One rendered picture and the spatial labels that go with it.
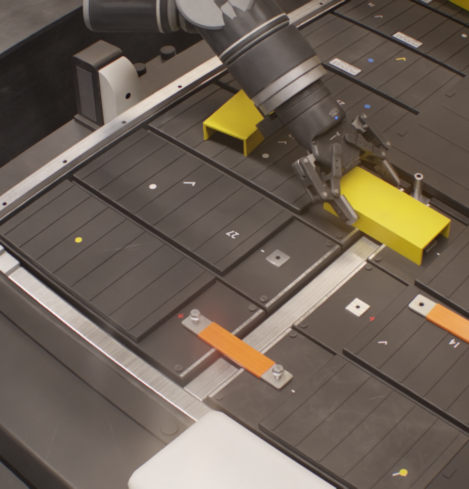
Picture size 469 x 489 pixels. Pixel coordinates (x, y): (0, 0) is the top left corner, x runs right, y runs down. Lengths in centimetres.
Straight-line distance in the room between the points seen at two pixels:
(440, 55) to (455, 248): 45
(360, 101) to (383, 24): 24
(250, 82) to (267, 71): 3
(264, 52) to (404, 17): 52
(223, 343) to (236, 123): 36
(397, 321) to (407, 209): 18
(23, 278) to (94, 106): 45
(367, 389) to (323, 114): 36
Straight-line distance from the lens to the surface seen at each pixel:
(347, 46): 172
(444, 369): 124
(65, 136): 178
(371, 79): 165
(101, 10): 156
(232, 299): 132
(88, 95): 175
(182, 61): 192
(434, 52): 174
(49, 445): 107
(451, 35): 179
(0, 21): 209
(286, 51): 136
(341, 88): 163
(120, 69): 170
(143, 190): 145
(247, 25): 136
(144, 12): 155
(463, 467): 115
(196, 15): 137
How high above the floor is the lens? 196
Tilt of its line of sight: 44 degrees down
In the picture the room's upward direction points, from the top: 3 degrees counter-clockwise
